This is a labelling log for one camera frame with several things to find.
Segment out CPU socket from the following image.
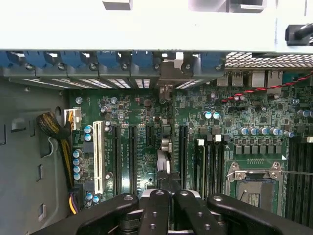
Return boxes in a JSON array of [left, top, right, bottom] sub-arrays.
[[226, 161, 286, 216]]

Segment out metal socket cover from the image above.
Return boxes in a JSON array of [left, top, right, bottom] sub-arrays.
[[233, 169, 282, 181]]

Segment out short black expansion slot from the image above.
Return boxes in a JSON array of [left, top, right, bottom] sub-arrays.
[[146, 125, 156, 148]]

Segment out white PCI slot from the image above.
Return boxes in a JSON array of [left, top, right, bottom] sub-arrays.
[[92, 120, 107, 194]]

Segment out green motherboard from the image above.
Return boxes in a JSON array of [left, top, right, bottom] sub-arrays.
[[68, 70, 313, 221]]

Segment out thin metal locking lever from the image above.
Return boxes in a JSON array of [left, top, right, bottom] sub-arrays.
[[278, 170, 313, 176]]

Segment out white power connector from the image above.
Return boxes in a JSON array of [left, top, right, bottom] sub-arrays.
[[64, 107, 82, 131]]

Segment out metal USB port block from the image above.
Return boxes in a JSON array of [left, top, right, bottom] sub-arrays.
[[217, 70, 245, 88]]

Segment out metal ethernet port block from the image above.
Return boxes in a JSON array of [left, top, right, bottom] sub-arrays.
[[250, 70, 284, 95]]

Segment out blue slot retainer clip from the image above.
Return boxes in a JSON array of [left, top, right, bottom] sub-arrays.
[[59, 51, 89, 70], [23, 50, 59, 70], [6, 50, 25, 68], [96, 52, 121, 71], [131, 52, 154, 70], [200, 52, 224, 71]]

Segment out open black PC case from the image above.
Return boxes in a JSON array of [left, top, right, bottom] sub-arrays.
[[0, 0, 313, 235]]

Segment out purple and yellow wires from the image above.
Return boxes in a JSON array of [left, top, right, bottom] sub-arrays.
[[68, 192, 81, 215]]

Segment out thin white wire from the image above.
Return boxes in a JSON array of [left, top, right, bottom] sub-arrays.
[[48, 136, 60, 157]]

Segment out black yellow braided power cable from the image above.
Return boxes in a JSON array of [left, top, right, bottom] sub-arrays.
[[36, 111, 74, 194]]

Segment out red black twisted wire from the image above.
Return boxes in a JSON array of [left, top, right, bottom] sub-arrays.
[[221, 72, 313, 102]]

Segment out black cable with clamp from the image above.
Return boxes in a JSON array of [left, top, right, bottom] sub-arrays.
[[285, 23, 313, 47]]

